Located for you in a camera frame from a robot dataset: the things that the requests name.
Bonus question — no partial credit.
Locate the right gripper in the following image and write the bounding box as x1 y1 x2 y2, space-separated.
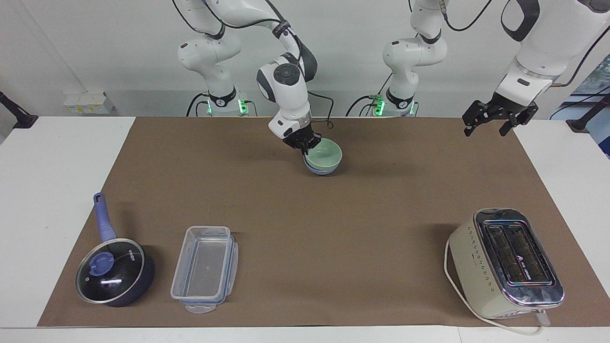
283 123 323 165

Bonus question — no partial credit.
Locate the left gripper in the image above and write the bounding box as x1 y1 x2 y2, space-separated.
461 91 539 138

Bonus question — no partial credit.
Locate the green bowl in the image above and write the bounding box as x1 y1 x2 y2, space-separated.
305 139 343 172

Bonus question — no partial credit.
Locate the blue bowl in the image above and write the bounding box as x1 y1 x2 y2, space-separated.
304 160 341 176

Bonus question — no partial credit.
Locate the black stand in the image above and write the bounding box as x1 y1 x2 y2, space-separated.
0 91 39 130
566 92 610 133

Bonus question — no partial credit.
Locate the cream toaster with chrome top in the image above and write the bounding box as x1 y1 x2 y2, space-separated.
447 207 566 320

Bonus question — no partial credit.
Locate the clear plastic container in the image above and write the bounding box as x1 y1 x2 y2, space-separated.
170 225 239 314

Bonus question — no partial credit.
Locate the blue saucepan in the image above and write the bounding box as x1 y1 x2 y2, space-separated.
75 192 156 308

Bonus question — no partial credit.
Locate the glass lid with blue knob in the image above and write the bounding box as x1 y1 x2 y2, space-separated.
76 238 145 304

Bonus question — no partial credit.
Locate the white toaster cable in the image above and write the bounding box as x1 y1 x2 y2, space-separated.
444 238 551 336

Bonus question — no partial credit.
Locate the white wall socket box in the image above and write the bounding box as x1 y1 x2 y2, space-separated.
63 91 115 115

